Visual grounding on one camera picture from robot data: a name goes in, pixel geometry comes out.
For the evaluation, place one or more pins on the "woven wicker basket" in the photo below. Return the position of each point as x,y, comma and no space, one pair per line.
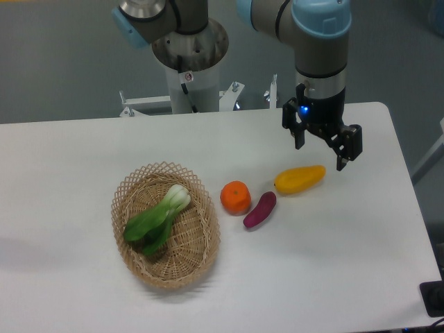
180,250

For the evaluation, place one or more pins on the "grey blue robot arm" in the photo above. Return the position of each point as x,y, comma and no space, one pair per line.
317,31

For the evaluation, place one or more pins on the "yellow papaya half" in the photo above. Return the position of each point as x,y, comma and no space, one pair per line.
296,180

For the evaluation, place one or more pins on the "purple sweet potato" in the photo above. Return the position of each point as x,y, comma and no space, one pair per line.
262,210

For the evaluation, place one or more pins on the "green bok choy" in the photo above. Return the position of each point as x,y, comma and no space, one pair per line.
153,226

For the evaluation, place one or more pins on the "orange tangerine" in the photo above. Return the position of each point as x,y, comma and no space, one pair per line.
235,198

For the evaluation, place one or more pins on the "white table leg right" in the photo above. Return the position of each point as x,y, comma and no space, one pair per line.
428,160

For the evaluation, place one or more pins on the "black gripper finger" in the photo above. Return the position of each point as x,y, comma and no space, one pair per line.
290,122
346,142

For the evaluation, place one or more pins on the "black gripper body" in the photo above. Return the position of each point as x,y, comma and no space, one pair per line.
321,117

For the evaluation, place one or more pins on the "black box at table edge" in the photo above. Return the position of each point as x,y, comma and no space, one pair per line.
432,296

